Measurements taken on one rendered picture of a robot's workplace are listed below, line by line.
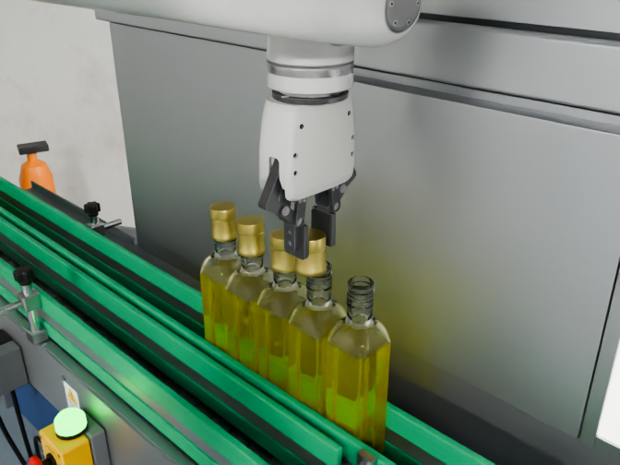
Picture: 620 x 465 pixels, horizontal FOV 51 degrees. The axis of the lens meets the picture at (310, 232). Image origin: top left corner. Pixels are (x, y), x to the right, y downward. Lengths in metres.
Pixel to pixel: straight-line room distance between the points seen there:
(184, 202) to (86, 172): 2.60
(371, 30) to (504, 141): 0.22
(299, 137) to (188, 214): 0.61
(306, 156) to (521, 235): 0.24
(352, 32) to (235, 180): 0.57
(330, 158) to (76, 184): 3.25
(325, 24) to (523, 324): 0.41
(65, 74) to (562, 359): 3.20
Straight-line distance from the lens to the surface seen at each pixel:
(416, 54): 0.74
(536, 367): 0.77
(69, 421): 1.01
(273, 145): 0.63
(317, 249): 0.69
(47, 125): 3.82
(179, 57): 1.10
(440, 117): 0.72
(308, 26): 0.50
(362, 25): 0.53
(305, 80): 0.60
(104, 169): 3.70
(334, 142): 0.65
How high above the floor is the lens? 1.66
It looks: 26 degrees down
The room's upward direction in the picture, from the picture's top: straight up
